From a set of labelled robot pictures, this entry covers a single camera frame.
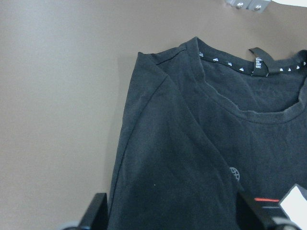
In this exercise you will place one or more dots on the black printed t-shirt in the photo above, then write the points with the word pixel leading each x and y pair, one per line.
pixel 199 125

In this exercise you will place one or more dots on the aluminium frame post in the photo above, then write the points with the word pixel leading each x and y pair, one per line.
pixel 251 5

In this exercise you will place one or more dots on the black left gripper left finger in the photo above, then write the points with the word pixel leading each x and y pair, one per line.
pixel 96 216

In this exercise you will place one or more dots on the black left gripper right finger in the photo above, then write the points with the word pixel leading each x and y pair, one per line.
pixel 251 216

